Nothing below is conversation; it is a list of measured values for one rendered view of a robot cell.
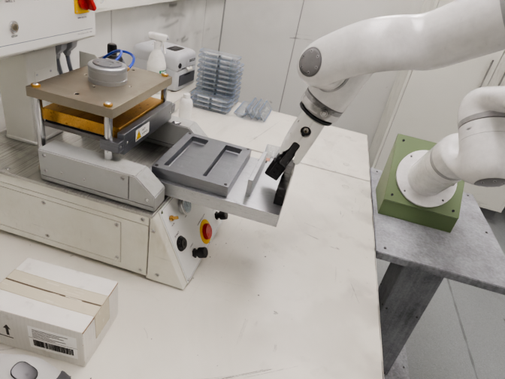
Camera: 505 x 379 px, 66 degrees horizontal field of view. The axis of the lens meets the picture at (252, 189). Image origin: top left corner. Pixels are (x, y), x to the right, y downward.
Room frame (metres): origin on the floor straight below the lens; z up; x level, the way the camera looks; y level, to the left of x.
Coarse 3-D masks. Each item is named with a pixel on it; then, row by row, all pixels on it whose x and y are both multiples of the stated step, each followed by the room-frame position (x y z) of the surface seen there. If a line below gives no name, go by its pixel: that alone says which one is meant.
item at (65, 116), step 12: (48, 108) 0.72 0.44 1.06; (60, 108) 0.73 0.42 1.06; (72, 108) 0.74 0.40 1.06; (132, 108) 0.80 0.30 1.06; (144, 108) 0.82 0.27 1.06; (48, 120) 0.72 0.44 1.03; (60, 120) 0.71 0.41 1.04; (72, 120) 0.71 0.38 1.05; (84, 120) 0.70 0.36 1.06; (96, 120) 0.71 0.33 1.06; (120, 120) 0.73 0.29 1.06; (132, 120) 0.75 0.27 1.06; (72, 132) 0.71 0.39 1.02; (84, 132) 0.70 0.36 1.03; (96, 132) 0.70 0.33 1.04
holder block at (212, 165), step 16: (176, 144) 0.80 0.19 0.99; (192, 144) 0.85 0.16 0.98; (208, 144) 0.84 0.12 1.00; (224, 144) 0.85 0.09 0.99; (160, 160) 0.71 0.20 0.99; (176, 160) 0.76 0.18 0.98; (192, 160) 0.74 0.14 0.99; (208, 160) 0.76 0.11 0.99; (224, 160) 0.80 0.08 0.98; (240, 160) 0.79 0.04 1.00; (160, 176) 0.68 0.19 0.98; (176, 176) 0.68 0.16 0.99; (192, 176) 0.68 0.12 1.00; (208, 176) 0.72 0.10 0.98; (224, 176) 0.73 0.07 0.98; (208, 192) 0.67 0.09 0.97; (224, 192) 0.67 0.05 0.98
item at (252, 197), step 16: (256, 160) 0.86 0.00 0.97; (240, 176) 0.76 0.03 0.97; (256, 176) 0.73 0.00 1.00; (176, 192) 0.67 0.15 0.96; (192, 192) 0.66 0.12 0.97; (240, 192) 0.70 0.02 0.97; (256, 192) 0.71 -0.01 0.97; (272, 192) 0.72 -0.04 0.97; (224, 208) 0.66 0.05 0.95; (240, 208) 0.65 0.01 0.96; (256, 208) 0.65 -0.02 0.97; (272, 208) 0.66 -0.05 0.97; (272, 224) 0.64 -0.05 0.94
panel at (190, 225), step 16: (176, 208) 0.69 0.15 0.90; (192, 208) 0.76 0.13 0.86; (208, 208) 0.83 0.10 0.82; (176, 224) 0.67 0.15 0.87; (192, 224) 0.73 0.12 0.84; (176, 240) 0.65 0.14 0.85; (192, 240) 0.70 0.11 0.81; (208, 240) 0.77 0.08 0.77; (176, 256) 0.63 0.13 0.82; (192, 256) 0.68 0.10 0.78; (192, 272) 0.65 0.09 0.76
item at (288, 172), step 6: (288, 168) 0.77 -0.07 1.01; (294, 168) 0.82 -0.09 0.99; (282, 174) 0.74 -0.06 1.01; (288, 174) 0.74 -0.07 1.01; (282, 180) 0.71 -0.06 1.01; (288, 180) 0.72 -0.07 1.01; (282, 186) 0.68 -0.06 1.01; (276, 192) 0.68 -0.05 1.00; (282, 192) 0.68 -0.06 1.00; (276, 198) 0.68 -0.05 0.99; (282, 198) 0.68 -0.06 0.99; (276, 204) 0.68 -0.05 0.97; (282, 204) 0.68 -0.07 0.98
